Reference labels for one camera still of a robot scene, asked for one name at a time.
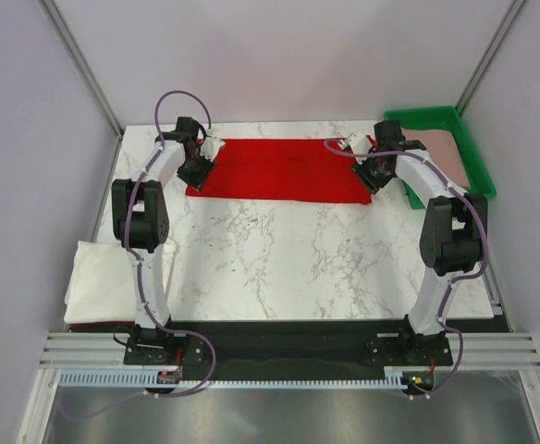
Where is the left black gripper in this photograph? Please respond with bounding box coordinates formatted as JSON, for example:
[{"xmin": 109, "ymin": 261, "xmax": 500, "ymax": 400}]
[{"xmin": 177, "ymin": 150, "xmax": 217, "ymax": 193}]

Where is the red t shirt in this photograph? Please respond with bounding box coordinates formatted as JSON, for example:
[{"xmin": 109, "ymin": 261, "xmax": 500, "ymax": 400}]
[{"xmin": 186, "ymin": 139, "xmax": 372, "ymax": 204}]

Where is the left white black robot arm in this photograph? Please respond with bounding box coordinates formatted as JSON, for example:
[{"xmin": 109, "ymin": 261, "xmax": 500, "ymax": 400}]
[{"xmin": 111, "ymin": 117, "xmax": 225, "ymax": 364}]

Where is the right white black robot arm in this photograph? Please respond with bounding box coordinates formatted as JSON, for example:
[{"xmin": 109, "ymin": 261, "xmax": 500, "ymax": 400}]
[{"xmin": 340, "ymin": 120, "xmax": 488, "ymax": 366}]

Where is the pink t shirt in bin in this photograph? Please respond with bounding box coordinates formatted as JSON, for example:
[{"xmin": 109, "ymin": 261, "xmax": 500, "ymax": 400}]
[{"xmin": 402, "ymin": 129, "xmax": 471, "ymax": 190}]

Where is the green plastic bin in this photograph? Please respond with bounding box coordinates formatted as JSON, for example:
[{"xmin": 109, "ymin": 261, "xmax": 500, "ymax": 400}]
[{"xmin": 384, "ymin": 106, "xmax": 497, "ymax": 199}]

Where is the folded white t shirt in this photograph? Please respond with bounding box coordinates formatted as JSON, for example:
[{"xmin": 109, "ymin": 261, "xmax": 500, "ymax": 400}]
[{"xmin": 64, "ymin": 241, "xmax": 178, "ymax": 328}]

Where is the folded dark red shirt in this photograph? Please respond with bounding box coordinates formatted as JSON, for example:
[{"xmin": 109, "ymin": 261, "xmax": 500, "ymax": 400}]
[{"xmin": 68, "ymin": 321, "xmax": 120, "ymax": 332}]

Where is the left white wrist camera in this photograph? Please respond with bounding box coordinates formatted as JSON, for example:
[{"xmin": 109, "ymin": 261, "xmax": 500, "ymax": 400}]
[{"xmin": 200, "ymin": 136, "xmax": 226, "ymax": 162}]

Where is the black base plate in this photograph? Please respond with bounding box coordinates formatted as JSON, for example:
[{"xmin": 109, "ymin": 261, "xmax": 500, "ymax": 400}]
[{"xmin": 74, "ymin": 315, "xmax": 509, "ymax": 381}]

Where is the left aluminium corner post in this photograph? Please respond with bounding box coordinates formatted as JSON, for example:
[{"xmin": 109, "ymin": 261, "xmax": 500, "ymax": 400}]
[{"xmin": 38, "ymin": 0, "xmax": 126, "ymax": 138}]

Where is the aluminium corner post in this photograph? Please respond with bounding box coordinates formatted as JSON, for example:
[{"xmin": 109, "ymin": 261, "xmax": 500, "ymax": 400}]
[
  {"xmin": 38, "ymin": 0, "xmax": 126, "ymax": 138},
  {"xmin": 455, "ymin": 0, "xmax": 529, "ymax": 116}
]

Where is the aluminium front frame rail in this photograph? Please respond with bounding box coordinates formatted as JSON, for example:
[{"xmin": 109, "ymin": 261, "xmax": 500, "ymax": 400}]
[{"xmin": 39, "ymin": 333, "xmax": 540, "ymax": 371}]

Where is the white slotted cable duct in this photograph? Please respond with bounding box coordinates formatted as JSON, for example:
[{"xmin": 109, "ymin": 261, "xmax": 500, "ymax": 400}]
[{"xmin": 59, "ymin": 369, "xmax": 433, "ymax": 389}]

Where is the right aluminium corner post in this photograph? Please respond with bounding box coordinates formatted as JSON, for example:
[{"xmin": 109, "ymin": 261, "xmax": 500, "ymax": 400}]
[{"xmin": 455, "ymin": 0, "xmax": 529, "ymax": 116}]

